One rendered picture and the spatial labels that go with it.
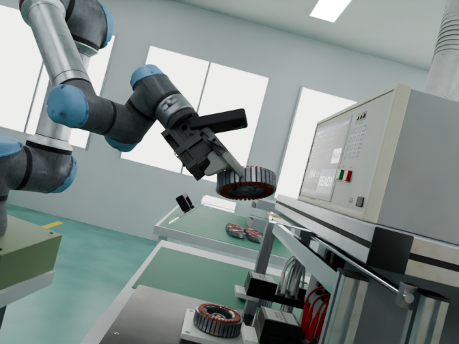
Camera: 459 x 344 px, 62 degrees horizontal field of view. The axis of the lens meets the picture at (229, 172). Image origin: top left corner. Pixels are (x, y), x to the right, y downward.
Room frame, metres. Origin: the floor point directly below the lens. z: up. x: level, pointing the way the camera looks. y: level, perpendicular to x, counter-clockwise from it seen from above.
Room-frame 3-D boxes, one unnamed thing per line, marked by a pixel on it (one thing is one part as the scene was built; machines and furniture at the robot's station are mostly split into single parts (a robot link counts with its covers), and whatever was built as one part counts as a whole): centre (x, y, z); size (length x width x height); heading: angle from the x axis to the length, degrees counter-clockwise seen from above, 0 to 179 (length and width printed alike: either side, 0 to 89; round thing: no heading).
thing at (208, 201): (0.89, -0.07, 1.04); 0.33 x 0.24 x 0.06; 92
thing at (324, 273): (0.78, -0.16, 1.03); 0.62 x 0.01 x 0.03; 2
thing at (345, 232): (0.78, -0.38, 1.09); 0.68 x 0.44 x 0.05; 2
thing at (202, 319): (0.89, -0.06, 0.80); 0.11 x 0.11 x 0.04
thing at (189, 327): (0.89, -0.06, 0.78); 0.15 x 0.15 x 0.01; 2
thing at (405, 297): (0.78, -0.24, 1.04); 0.62 x 0.02 x 0.03; 2
